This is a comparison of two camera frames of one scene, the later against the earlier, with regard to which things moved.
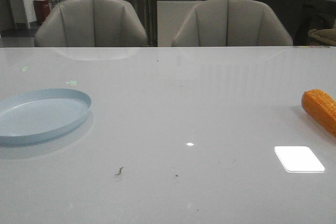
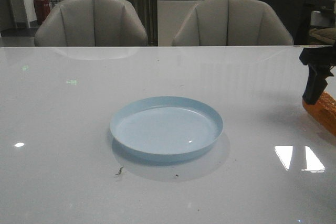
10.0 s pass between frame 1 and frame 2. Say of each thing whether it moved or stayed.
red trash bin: stayed
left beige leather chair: stayed
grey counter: stayed
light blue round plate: moved
